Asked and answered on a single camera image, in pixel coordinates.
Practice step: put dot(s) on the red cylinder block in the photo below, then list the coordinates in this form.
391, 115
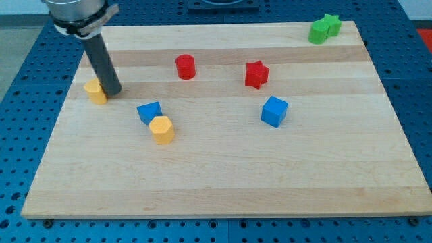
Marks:
185, 65

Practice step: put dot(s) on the yellow hexagon block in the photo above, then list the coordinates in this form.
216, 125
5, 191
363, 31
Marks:
162, 129

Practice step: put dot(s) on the light wooden board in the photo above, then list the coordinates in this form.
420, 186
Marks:
339, 152

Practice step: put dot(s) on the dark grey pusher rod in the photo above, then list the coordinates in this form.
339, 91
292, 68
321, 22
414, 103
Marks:
102, 65

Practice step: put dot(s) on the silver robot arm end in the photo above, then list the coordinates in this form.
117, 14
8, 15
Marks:
83, 19

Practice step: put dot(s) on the yellow star block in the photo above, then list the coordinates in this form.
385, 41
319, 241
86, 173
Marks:
95, 92

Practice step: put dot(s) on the green star block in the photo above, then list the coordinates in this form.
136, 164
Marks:
334, 24

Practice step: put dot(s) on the blue cube block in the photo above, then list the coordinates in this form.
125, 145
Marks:
274, 111

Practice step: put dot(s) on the red star block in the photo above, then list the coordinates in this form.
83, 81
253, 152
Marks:
256, 74

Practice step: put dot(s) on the blue triangle block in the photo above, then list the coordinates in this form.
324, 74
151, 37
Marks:
149, 111

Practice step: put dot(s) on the green cylinder block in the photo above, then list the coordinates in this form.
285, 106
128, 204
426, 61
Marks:
318, 32

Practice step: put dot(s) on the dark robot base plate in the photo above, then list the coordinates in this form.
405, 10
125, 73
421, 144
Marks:
222, 5

